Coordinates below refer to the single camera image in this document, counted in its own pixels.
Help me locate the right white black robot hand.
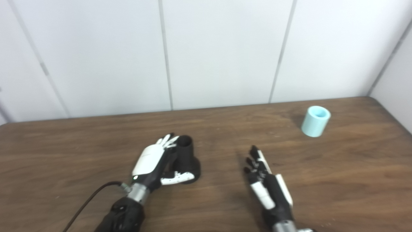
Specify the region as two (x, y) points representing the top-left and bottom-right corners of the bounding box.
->
(244, 145), (294, 226)

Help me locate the black funnel-shaped nozzle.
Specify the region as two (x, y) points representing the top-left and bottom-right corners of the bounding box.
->
(167, 135), (201, 185)

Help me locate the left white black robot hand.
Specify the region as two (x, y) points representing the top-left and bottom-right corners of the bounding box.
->
(131, 133), (195, 190)

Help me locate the light-blue short hose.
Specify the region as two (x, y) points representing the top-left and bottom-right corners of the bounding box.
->
(301, 106), (331, 138)

